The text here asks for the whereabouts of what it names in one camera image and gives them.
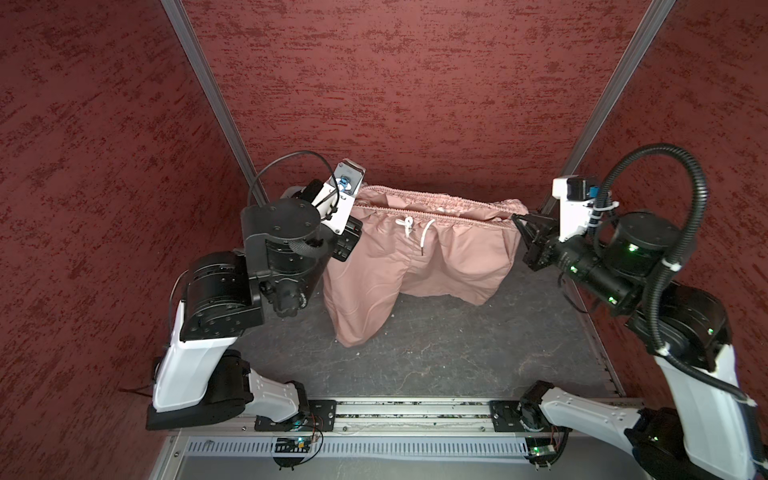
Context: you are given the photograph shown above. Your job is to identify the aluminium right corner post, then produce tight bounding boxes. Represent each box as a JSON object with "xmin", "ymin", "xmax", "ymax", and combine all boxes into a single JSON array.
[{"xmin": 557, "ymin": 0, "xmax": 676, "ymax": 179}]

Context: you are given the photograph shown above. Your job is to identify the left green circuit board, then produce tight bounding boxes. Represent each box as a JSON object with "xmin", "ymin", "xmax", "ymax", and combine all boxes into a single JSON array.
[{"xmin": 274, "ymin": 437, "xmax": 312, "ymax": 455}]

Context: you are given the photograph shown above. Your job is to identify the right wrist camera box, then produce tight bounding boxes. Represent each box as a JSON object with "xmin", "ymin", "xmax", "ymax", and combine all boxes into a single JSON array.
[{"xmin": 552, "ymin": 175, "xmax": 619, "ymax": 243}]

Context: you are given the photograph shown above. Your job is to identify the green circuit board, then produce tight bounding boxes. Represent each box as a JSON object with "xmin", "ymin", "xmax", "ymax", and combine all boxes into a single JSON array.
[
  {"xmin": 274, "ymin": 437, "xmax": 312, "ymax": 455},
  {"xmin": 525, "ymin": 437, "xmax": 559, "ymax": 468}
]

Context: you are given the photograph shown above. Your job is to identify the right green circuit board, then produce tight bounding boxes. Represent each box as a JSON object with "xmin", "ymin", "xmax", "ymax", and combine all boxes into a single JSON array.
[{"xmin": 525, "ymin": 437, "xmax": 559, "ymax": 468}]

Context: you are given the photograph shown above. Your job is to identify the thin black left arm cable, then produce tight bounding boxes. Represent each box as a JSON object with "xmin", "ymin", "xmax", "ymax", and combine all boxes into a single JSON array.
[{"xmin": 247, "ymin": 149, "xmax": 341, "ymax": 208}]

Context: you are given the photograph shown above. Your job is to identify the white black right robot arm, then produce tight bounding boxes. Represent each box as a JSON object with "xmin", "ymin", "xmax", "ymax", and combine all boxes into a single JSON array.
[{"xmin": 513, "ymin": 212, "xmax": 767, "ymax": 479}]

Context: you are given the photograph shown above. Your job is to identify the pink drawstring shorts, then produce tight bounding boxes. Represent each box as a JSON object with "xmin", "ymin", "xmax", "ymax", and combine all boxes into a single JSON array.
[{"xmin": 323, "ymin": 185, "xmax": 528, "ymax": 347}]

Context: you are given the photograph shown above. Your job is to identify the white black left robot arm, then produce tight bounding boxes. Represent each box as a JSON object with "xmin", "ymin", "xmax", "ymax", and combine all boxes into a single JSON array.
[{"xmin": 146, "ymin": 177, "xmax": 362, "ymax": 431}]

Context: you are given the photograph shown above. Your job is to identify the aluminium corner post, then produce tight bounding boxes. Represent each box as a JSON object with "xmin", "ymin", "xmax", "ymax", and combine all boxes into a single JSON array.
[
  {"xmin": 161, "ymin": 0, "xmax": 267, "ymax": 204},
  {"xmin": 557, "ymin": 0, "xmax": 676, "ymax": 179}
]

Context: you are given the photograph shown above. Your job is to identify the aluminium left corner post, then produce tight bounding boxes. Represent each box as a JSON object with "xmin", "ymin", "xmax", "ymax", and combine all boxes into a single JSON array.
[{"xmin": 161, "ymin": 0, "xmax": 267, "ymax": 204}]

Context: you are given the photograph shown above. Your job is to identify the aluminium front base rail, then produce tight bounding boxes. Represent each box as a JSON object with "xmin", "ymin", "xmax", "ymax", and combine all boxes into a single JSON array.
[{"xmin": 167, "ymin": 395, "xmax": 646, "ymax": 436}]

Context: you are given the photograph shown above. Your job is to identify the white slotted cable duct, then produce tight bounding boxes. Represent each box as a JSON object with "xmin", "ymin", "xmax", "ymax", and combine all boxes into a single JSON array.
[{"xmin": 185, "ymin": 436, "xmax": 527, "ymax": 461}]

